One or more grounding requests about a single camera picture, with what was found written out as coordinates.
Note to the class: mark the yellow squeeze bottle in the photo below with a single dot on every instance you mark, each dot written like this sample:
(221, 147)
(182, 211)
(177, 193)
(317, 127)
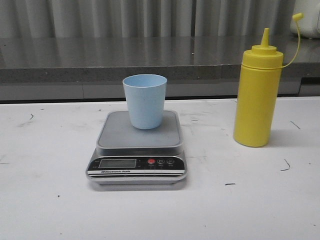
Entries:
(259, 80)

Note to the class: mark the white appliance in background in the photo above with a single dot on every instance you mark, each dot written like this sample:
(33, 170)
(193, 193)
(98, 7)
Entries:
(310, 25)

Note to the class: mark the silver electronic kitchen scale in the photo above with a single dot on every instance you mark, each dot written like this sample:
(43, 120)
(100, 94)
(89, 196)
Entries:
(125, 155)

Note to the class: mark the grey stone counter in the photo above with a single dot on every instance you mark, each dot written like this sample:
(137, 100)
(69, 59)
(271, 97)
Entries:
(87, 69)

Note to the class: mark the light blue plastic cup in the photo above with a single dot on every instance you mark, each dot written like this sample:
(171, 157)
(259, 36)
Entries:
(145, 97)

